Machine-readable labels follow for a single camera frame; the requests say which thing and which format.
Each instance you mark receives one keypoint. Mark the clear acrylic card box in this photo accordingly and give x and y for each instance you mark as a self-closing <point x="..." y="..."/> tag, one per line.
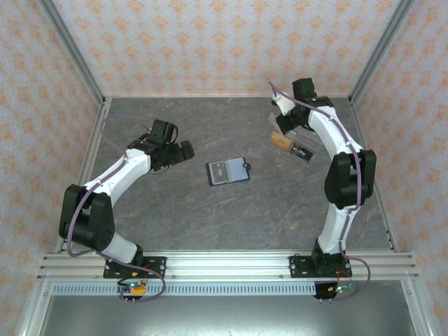
<point x="295" y="140"/>

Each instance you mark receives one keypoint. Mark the grey VIP card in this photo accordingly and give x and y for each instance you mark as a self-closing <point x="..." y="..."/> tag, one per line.
<point x="301" y="152"/>

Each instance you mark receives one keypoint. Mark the navy blue card holder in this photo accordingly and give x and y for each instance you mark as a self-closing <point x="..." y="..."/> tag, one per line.
<point x="236" y="169"/>

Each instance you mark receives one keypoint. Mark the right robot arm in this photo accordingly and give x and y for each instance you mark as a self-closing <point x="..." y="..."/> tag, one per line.
<point x="336" y="224"/>

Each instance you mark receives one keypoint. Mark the orange card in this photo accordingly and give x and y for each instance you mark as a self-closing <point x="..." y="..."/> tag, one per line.
<point x="280" y="140"/>

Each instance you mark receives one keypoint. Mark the dark card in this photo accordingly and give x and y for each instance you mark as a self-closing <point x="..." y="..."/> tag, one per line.
<point x="218" y="173"/>

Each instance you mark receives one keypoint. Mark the grey metal panel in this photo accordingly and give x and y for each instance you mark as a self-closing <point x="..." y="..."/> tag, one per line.
<point x="227" y="315"/>

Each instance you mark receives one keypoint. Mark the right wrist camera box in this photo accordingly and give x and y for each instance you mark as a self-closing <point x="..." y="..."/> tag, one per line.
<point x="281" y="104"/>

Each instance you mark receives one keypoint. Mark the aluminium table side rail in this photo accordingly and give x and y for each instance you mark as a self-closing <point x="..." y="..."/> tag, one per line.
<point x="357" y="119"/>
<point x="101" y="112"/>

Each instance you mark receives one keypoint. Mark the aluminium frame post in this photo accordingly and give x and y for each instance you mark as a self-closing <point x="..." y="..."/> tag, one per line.
<point x="75" y="56"/>
<point x="378" y="54"/>

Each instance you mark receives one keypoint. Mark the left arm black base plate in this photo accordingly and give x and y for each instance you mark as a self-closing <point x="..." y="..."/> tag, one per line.
<point x="157" y="266"/>

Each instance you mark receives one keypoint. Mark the aluminium mounting rail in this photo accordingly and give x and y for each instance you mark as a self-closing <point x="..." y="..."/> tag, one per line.
<point x="227" y="266"/>

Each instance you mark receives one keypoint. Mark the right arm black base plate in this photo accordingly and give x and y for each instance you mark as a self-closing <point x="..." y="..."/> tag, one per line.
<point x="297" y="266"/>

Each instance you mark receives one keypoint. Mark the aluminium frame leg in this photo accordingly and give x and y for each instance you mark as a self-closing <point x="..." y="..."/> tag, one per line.
<point x="419" y="311"/>
<point x="34" y="311"/>

